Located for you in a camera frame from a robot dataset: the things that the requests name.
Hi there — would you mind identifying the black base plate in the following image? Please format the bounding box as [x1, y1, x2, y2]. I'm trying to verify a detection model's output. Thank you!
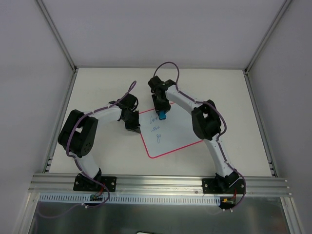
[201, 177, 246, 195]
[73, 174, 117, 192]

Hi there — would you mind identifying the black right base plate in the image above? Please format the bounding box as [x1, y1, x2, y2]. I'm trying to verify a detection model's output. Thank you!
[201, 177, 246, 195]

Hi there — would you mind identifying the blue whiteboard eraser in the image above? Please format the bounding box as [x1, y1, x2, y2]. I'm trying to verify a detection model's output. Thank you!
[158, 111, 166, 120]

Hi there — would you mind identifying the pink framed whiteboard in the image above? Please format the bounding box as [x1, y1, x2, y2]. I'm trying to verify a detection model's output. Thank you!
[139, 102, 202, 159]

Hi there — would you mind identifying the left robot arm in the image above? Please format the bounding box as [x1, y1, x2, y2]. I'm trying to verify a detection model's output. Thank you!
[58, 94, 141, 192]

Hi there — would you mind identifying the aluminium mounting rail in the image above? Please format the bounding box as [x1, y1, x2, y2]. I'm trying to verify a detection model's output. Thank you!
[28, 173, 293, 197]

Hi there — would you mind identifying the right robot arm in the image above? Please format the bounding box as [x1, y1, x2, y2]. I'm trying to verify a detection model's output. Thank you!
[148, 76, 241, 194]

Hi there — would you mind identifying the aluminium frame post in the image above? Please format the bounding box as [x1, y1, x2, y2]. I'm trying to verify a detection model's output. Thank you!
[35, 0, 77, 72]
[244, 0, 293, 74]

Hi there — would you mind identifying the right aluminium frame post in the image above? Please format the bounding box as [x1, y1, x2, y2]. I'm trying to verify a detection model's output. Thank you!
[244, 0, 293, 74]

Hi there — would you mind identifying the left aluminium frame post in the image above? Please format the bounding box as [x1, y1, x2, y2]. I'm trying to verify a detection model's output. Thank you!
[35, 0, 77, 72]

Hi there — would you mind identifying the white slotted cable duct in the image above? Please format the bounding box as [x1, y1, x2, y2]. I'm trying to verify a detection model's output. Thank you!
[39, 193, 221, 206]

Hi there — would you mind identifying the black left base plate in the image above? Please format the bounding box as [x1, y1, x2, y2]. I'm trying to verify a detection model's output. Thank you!
[73, 174, 117, 192]

